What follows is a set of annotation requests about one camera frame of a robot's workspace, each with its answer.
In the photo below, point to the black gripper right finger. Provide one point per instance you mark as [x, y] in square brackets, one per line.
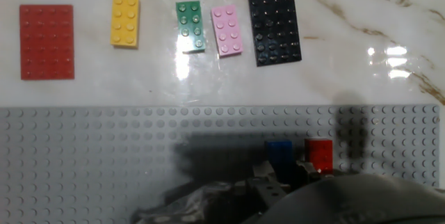
[309, 173]

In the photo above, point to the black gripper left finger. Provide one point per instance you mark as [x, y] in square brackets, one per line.
[271, 185]

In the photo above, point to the blue Lego brick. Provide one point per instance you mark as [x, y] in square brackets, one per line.
[280, 158]

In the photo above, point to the red Lego brick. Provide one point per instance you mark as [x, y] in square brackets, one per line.
[319, 154]

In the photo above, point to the black Lego plate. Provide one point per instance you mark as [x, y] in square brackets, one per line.
[273, 18]

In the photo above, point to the pink Lego brick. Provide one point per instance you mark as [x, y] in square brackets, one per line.
[226, 31]

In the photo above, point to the green Lego brick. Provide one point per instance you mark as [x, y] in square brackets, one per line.
[190, 25]

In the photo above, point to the gray Lego baseplate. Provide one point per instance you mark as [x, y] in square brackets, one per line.
[87, 154]

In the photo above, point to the yellow Lego brick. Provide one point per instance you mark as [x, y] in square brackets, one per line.
[124, 20]

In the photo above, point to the red Lego plate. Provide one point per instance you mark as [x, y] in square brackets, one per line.
[47, 41]

